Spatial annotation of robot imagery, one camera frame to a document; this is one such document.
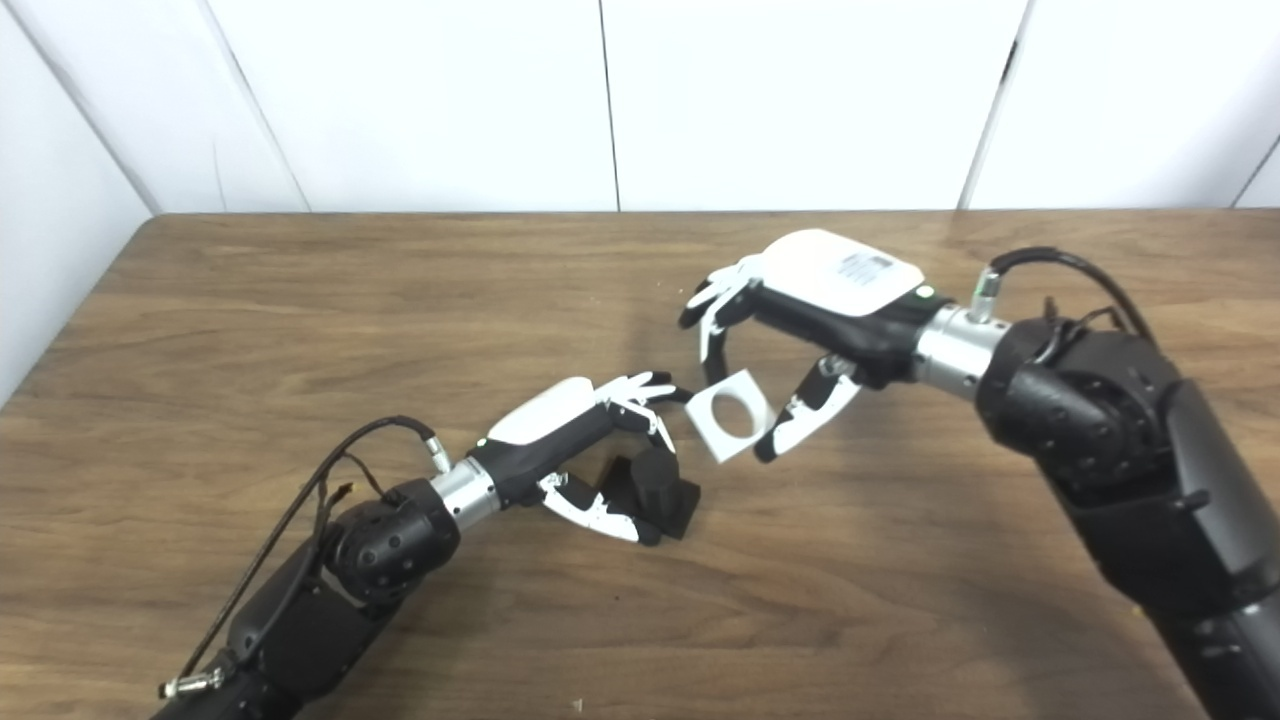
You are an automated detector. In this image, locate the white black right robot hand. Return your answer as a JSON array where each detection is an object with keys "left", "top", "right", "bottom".
[{"left": 679, "top": 229, "right": 951, "bottom": 464}]

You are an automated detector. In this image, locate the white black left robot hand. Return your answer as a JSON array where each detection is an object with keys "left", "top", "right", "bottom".
[{"left": 468, "top": 371, "right": 696, "bottom": 547}]

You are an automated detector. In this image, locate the black peg with square base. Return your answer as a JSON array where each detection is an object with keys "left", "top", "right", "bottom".
[{"left": 597, "top": 445, "right": 702, "bottom": 542}]

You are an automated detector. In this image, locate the white square piece with hole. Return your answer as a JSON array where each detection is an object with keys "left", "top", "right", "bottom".
[{"left": 685, "top": 369, "right": 779, "bottom": 465}]

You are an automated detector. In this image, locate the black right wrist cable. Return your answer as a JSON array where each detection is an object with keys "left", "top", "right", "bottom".
[{"left": 968, "top": 246, "right": 1161, "bottom": 346}]

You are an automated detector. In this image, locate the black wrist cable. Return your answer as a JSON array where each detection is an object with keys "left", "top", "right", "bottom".
[
  {"left": 158, "top": 415, "right": 453, "bottom": 699},
  {"left": 968, "top": 246, "right": 1161, "bottom": 346}
]

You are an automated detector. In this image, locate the thin left wrist wire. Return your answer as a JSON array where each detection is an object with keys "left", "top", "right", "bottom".
[{"left": 315, "top": 452, "right": 401, "bottom": 561}]

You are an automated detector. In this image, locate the thin wrist wire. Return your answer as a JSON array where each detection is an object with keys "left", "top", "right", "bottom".
[
  {"left": 1040, "top": 297, "right": 1126, "bottom": 346},
  {"left": 315, "top": 452, "right": 401, "bottom": 561}
]

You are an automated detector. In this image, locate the thin right wrist wire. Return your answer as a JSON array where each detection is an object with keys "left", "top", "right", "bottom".
[{"left": 1040, "top": 297, "right": 1126, "bottom": 346}]

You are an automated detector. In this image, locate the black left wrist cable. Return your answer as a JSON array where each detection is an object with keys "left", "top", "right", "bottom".
[{"left": 158, "top": 415, "right": 453, "bottom": 699}]

